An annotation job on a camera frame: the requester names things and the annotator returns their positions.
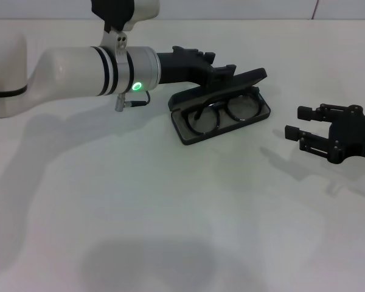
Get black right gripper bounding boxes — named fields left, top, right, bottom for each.
left=284, top=103, right=365, bottom=165

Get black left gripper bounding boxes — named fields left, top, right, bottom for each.
left=156, top=45, right=237, bottom=89

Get black glasses case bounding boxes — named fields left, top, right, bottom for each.
left=167, top=68, right=273, bottom=147

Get black glasses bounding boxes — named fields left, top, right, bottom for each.
left=180, top=90, right=263, bottom=136

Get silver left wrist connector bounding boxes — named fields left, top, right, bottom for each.
left=114, top=93, right=127, bottom=111

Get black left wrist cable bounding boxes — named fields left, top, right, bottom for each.
left=123, top=90, right=151, bottom=108

